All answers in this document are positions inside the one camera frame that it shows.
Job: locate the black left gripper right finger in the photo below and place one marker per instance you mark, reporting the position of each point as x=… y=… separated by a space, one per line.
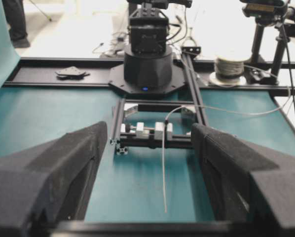
x=244 y=180

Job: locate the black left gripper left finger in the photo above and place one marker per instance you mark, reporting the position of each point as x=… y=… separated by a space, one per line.
x=50 y=182

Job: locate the black robot arm with base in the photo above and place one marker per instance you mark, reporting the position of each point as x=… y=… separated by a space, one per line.
x=148 y=69

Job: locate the person's dark trouser legs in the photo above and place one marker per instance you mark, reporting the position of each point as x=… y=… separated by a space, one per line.
x=15 y=17

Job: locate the wire clamp fixture frame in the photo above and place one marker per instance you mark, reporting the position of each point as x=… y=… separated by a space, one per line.
x=161 y=135

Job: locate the white wire spool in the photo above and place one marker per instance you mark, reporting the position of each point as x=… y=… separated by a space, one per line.
x=228 y=70

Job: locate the black aluminium frame rail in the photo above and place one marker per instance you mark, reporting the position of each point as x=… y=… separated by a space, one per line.
x=107 y=73

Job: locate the black flat bracket plates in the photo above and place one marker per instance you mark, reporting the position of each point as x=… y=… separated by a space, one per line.
x=71 y=73

